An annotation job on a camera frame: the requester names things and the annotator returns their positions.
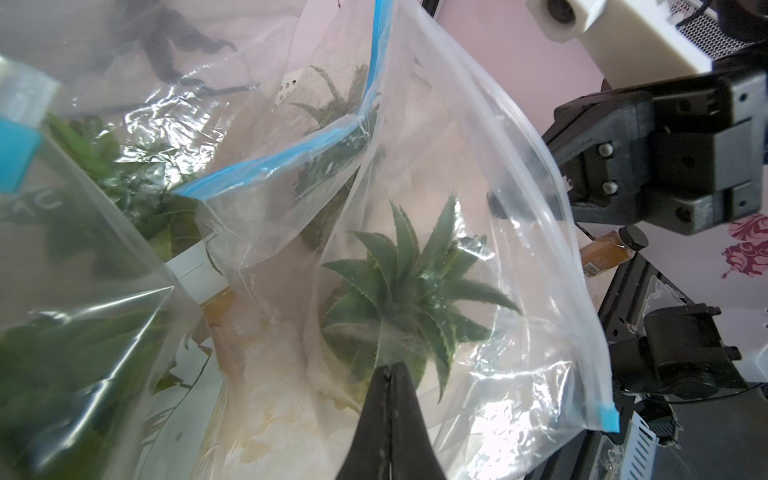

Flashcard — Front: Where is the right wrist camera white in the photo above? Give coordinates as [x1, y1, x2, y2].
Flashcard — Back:
[526, 0, 752, 88]

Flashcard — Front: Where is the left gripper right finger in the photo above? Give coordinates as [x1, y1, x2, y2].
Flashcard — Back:
[389, 363, 446, 480]

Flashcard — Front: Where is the amber bottle black cap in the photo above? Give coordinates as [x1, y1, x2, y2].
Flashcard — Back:
[580, 225, 649, 277]

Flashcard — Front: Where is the zip-top bag clear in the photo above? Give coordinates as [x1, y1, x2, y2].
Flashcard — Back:
[0, 53, 205, 480]
[47, 1, 376, 261]
[189, 1, 620, 479]

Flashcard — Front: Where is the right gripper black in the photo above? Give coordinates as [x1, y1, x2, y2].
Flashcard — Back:
[543, 67, 767, 235]

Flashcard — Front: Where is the pineapple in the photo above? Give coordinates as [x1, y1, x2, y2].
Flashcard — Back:
[0, 113, 205, 480]
[293, 64, 377, 251]
[318, 195, 521, 403]

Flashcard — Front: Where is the white slotted cable duct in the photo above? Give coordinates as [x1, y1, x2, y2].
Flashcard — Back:
[619, 412, 659, 480]

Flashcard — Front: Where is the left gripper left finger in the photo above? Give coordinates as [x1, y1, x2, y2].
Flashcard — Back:
[336, 366, 391, 480]

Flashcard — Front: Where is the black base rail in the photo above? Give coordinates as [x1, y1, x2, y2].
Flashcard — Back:
[527, 251, 768, 480]

